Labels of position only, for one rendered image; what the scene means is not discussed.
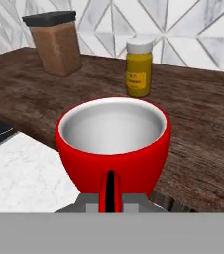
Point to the red mug white inside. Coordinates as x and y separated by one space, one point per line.
114 165

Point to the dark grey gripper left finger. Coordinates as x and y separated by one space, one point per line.
84 205

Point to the yellow bottle with white cap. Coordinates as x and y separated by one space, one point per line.
138 69

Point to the brown jar with black lid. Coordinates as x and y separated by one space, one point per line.
57 46

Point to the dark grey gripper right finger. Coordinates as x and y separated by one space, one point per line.
137 204

